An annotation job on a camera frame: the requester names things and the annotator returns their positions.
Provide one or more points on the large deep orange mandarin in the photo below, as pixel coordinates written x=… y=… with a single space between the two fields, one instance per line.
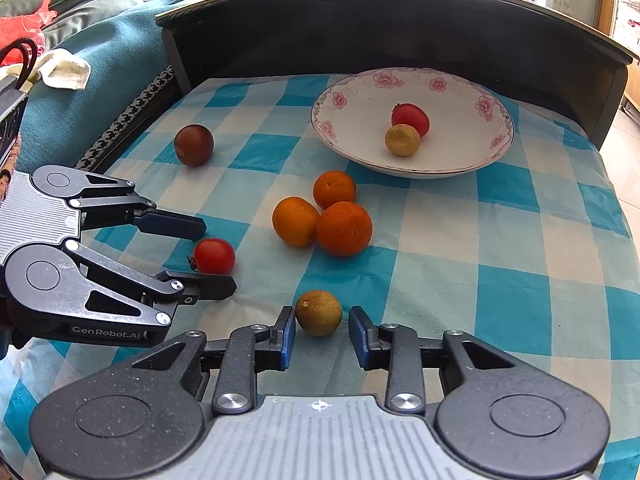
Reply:
x=346 y=230

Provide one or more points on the dark curved wooden board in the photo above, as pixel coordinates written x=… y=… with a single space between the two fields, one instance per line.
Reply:
x=400 y=30

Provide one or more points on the bright red cherry tomato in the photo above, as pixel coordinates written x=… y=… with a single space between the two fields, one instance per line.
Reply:
x=216 y=255

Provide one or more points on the white towel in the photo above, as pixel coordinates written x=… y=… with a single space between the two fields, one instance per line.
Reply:
x=65 y=72

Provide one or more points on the small tan round fruit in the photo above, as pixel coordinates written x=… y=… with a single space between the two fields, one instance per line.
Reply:
x=319 y=313
x=402 y=141

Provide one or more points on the light orange mandarin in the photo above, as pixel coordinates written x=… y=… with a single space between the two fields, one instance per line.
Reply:
x=294 y=222

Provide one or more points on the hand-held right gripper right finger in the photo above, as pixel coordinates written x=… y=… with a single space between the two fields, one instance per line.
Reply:
x=358 y=340

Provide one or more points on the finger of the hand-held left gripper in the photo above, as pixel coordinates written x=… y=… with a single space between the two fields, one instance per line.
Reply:
x=170 y=224
x=210 y=286

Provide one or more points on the small orange mandarin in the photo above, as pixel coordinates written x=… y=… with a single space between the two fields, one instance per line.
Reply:
x=334 y=187

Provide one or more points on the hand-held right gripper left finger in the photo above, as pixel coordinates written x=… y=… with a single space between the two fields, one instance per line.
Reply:
x=287 y=342

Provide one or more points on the red cloth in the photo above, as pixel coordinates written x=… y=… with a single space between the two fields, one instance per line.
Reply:
x=17 y=27

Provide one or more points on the red tomato with stem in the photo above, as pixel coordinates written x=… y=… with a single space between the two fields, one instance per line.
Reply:
x=413 y=115

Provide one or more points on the white floral rimmed plate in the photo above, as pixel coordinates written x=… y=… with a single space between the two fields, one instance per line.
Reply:
x=455 y=132

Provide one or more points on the teal blanket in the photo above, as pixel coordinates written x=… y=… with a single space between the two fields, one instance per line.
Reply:
x=115 y=60

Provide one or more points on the blue white checkered tablecloth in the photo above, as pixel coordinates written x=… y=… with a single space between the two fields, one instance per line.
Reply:
x=450 y=260

